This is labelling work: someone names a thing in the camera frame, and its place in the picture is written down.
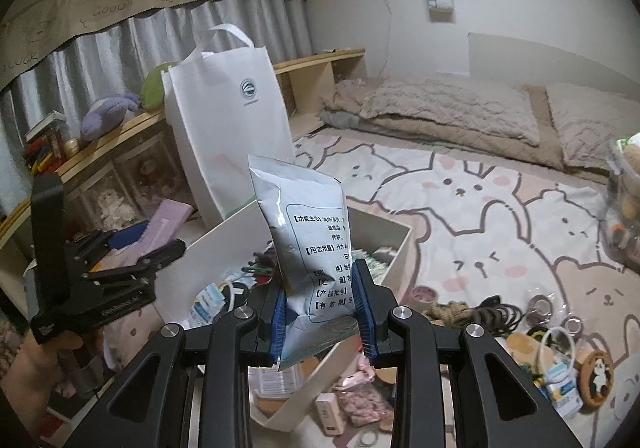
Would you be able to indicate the beige tape roll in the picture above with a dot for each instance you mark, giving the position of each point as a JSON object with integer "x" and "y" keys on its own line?
{"x": 425, "y": 296}

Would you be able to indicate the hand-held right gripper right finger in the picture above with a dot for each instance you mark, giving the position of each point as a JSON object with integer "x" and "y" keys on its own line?
{"x": 361, "y": 318}

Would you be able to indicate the beige textured pillow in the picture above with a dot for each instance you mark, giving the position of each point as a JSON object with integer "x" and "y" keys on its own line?
{"x": 450, "y": 107}
{"x": 590, "y": 122}

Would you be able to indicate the green plush toy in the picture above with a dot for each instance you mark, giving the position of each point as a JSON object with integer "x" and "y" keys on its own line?
{"x": 152, "y": 90}

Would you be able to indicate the round panda cork coaster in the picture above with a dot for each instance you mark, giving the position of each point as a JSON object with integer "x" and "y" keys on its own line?
{"x": 595, "y": 373}

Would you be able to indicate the bag of pink beads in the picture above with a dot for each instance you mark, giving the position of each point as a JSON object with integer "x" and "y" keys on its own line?
{"x": 362, "y": 400}

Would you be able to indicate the white headboard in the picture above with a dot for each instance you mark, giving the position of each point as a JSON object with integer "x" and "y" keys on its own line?
{"x": 550, "y": 62}

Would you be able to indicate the white tote bag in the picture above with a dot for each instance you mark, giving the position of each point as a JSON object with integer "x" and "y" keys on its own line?
{"x": 230, "y": 107}

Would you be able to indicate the white cardboard storage box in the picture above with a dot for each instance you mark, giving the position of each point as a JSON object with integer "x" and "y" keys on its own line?
{"x": 225, "y": 248}

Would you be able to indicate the clear plastic storage bin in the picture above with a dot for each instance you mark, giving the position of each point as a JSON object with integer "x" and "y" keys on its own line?
{"x": 622, "y": 208}

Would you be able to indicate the purple plush toy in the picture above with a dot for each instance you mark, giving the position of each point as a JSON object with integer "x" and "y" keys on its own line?
{"x": 107, "y": 112}

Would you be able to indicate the peach round powder puff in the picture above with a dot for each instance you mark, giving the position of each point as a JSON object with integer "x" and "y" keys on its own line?
{"x": 520, "y": 344}

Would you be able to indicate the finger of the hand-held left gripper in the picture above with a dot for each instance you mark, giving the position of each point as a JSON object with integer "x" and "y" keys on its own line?
{"x": 165, "y": 252}
{"x": 125, "y": 234}

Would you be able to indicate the person's left hand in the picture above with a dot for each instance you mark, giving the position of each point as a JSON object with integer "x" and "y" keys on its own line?
{"x": 35, "y": 368}

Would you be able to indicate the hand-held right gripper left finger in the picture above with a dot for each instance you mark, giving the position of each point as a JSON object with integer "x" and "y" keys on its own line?
{"x": 277, "y": 328}

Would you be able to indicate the black hair claw clip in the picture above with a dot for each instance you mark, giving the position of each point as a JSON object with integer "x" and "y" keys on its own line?
{"x": 495, "y": 313}

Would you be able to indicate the grey curtain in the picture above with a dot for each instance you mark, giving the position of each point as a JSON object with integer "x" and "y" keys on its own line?
{"x": 100, "y": 67}

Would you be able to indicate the wooden bedside shelf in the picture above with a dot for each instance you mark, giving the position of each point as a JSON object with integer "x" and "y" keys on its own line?
{"x": 310, "y": 61}

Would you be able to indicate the grey tape roll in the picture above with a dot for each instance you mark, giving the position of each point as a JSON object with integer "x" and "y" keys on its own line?
{"x": 539, "y": 304}

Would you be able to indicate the small beige box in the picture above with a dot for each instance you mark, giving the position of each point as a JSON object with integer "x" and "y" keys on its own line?
{"x": 330, "y": 410}

